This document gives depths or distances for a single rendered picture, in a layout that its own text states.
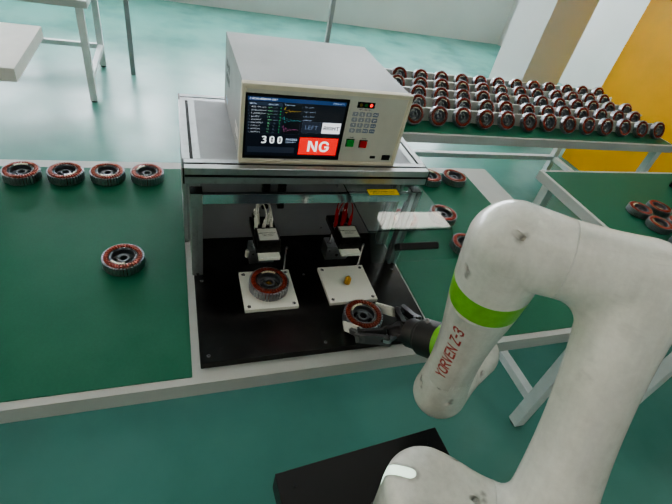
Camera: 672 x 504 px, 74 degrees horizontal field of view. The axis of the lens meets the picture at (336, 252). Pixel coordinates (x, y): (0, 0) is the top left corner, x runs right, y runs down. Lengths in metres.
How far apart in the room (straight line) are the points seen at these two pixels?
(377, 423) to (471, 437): 0.42
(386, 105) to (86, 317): 0.93
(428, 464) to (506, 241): 0.35
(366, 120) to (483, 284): 0.68
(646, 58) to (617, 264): 4.17
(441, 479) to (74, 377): 0.82
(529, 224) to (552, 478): 0.34
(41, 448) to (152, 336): 0.87
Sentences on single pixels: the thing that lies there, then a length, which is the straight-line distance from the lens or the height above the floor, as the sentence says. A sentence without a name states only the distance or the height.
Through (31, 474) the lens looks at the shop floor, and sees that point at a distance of 1.96.
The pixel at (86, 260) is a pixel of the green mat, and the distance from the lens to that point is 1.45.
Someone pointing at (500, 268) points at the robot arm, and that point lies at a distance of 0.61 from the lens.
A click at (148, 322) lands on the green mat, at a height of 0.75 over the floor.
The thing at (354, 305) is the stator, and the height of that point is 0.81.
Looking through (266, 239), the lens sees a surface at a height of 0.92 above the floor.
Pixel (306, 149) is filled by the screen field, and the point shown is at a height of 1.16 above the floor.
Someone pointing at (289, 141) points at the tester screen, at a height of 1.18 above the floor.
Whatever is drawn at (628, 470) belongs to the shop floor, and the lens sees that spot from 2.50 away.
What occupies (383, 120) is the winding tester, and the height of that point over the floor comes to 1.25.
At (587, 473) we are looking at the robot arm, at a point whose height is 1.19.
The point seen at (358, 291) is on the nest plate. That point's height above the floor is 0.78.
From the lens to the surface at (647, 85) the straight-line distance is 4.69.
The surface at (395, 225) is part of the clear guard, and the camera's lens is 1.14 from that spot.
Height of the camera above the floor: 1.70
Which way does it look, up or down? 39 degrees down
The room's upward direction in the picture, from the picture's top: 14 degrees clockwise
